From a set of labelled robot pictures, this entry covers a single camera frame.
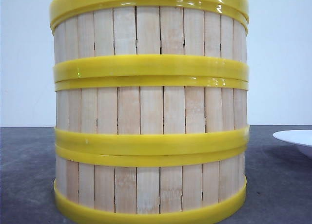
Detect bamboo steamer drawer carried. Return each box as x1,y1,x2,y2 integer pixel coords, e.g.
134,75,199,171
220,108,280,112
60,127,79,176
55,86,249,160

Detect white plate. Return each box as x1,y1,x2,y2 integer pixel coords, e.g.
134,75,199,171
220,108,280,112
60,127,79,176
273,130,312,159

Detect bamboo steamer drawer yellow rims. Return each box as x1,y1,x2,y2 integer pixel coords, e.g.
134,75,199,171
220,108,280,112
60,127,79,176
50,0,249,91

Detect bamboo steamer drawer bottom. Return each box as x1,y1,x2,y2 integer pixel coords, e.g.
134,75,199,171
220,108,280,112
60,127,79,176
54,153,247,223

